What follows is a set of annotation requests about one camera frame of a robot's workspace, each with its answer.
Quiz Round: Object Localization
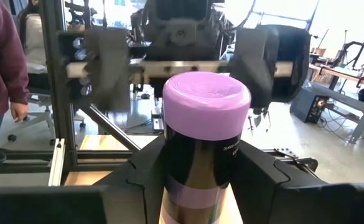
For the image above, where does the black computer tower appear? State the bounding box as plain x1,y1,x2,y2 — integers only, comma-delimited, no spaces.
289,88,329,124

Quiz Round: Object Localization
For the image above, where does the person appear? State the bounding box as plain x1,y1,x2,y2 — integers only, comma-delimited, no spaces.
0,0,30,187

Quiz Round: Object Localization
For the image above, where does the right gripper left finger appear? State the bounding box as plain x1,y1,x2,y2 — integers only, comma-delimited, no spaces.
94,135,167,224

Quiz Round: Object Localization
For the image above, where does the beige office chair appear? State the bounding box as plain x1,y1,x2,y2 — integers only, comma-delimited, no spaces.
7,12,86,146

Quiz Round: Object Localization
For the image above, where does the wooden workbench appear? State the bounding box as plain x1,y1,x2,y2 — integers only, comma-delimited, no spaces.
307,62,364,144

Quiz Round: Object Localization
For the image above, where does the person's hand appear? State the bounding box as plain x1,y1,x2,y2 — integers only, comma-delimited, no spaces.
9,101,30,123

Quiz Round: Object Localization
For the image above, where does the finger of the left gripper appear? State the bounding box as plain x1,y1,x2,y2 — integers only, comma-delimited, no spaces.
230,27,279,110
83,27,132,112

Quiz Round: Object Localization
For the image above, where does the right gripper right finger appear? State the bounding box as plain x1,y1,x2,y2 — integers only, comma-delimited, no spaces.
231,139,329,224

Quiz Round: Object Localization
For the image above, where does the purple paint bottle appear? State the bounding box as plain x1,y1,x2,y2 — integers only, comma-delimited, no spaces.
158,70,253,224

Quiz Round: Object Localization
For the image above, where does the white bar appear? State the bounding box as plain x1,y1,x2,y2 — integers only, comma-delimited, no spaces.
48,138,66,187

